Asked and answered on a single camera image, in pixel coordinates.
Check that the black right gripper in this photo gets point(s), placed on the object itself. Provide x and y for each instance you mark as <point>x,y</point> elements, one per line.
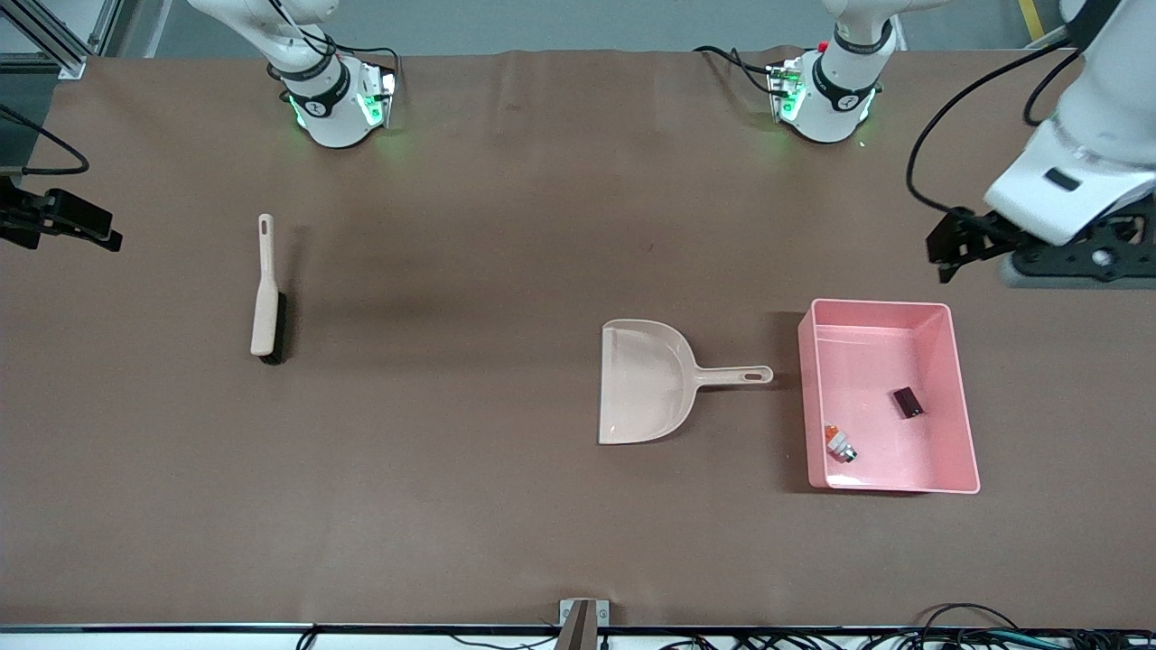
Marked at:
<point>20,219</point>

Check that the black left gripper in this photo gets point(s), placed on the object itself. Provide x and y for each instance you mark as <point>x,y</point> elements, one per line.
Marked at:
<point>982,231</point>

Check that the dark brown capacitor block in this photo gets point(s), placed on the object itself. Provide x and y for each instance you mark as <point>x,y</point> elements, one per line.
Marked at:
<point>908,402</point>

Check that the beige brush with black bristles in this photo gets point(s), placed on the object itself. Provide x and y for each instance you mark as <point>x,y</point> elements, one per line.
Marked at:
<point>265,325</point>

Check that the small white electronic connector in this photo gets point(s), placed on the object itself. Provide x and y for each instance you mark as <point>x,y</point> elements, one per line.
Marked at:
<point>840,444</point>

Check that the beige plastic dustpan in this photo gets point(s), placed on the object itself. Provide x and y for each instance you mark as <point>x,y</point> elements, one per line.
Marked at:
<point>641,388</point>

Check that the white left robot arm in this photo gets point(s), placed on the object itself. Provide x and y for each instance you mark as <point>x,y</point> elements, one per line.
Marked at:
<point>1102,108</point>

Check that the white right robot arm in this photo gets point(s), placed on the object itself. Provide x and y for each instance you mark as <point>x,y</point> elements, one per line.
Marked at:
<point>330,117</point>

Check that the pink plastic bin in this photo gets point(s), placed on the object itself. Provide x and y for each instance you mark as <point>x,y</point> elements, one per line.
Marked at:
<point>867,361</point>

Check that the brown table mat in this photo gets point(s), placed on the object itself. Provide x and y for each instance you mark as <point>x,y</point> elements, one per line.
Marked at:
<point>452,524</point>

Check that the aluminium frame strut with foot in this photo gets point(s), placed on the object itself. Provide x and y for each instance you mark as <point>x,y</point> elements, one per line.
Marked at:
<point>54,45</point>

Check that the green lit left base plate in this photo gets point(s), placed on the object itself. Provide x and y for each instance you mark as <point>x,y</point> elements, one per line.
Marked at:
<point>786,90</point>

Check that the green lit base plate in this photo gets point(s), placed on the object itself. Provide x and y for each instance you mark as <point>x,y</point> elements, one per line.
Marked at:
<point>786,90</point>
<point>379,95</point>

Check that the green lit right base plate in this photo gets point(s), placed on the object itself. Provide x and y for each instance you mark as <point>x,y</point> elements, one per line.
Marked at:
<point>379,95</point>

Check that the grey metal bracket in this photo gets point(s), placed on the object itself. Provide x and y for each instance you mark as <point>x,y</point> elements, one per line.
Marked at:
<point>567,614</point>

